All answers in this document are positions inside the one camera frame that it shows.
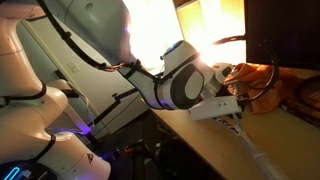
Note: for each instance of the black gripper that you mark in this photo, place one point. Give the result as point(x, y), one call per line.
point(238, 96)

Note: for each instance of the orange terry towel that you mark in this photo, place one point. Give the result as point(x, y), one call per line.
point(256, 76)

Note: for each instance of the white blue tennis racket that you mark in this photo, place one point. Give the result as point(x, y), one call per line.
point(256, 153)

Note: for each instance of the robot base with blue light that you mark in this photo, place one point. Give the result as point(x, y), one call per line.
point(13, 171)

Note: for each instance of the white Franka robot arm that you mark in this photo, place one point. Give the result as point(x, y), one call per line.
point(26, 126)

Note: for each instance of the dark round tray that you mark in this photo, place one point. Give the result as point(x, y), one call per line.
point(310, 93)

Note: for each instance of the black computer monitor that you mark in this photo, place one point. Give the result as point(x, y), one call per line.
point(283, 33)

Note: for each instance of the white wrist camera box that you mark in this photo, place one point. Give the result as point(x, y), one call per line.
point(216, 106)

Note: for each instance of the black articulated camera mount arm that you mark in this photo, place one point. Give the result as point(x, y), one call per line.
point(110, 106)

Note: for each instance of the white wall outlet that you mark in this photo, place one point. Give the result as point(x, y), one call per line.
point(74, 67)

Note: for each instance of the white stand post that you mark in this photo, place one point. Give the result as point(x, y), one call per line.
point(71, 103)

